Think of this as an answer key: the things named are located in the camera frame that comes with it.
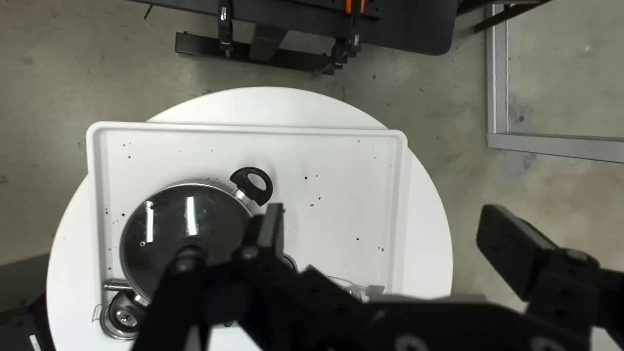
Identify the black cooking pot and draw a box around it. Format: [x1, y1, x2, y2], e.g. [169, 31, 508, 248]
[120, 166, 276, 304]

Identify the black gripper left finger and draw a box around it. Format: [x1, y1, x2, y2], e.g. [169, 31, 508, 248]
[235, 203, 287, 273]

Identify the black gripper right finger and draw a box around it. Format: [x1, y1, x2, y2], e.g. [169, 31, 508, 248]
[477, 205, 562, 301]

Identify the white plastic tray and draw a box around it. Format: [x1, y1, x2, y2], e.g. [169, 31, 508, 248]
[87, 121, 406, 306]

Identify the round white table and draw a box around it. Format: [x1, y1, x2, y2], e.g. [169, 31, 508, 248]
[48, 88, 453, 351]

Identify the glass pot lid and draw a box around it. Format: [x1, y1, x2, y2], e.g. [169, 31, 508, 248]
[120, 184, 254, 304]

